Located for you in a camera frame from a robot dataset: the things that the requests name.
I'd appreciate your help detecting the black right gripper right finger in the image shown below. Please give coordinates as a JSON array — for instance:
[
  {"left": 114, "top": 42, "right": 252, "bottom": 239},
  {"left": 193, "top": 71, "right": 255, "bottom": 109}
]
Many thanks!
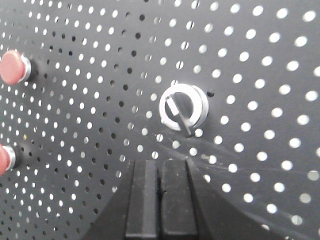
[{"left": 160, "top": 160, "right": 282, "bottom": 240}]

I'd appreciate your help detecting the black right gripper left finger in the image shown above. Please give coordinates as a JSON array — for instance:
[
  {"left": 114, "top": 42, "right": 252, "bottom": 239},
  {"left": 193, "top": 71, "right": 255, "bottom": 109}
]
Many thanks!
[{"left": 83, "top": 160, "right": 159, "bottom": 240}]

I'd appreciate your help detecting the lower red push button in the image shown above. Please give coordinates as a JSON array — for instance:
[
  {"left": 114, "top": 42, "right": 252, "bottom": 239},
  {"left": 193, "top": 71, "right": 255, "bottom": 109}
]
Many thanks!
[{"left": 0, "top": 144, "right": 17, "bottom": 176}]

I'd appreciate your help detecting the red push button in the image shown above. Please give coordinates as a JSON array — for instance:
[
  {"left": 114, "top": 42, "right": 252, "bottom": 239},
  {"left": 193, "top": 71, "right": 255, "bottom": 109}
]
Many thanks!
[
  {"left": 0, "top": 50, "right": 32, "bottom": 86},
  {"left": 0, "top": 144, "right": 17, "bottom": 176}
]

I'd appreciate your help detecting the upper red push button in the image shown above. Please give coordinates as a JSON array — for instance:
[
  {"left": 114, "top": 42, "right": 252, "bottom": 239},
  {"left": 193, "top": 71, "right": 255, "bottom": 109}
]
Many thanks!
[{"left": 0, "top": 50, "right": 32, "bottom": 86}]

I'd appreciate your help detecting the black perforated pegboard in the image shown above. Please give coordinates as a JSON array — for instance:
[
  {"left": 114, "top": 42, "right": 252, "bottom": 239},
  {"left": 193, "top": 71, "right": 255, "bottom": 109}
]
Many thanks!
[{"left": 0, "top": 0, "right": 320, "bottom": 240}]

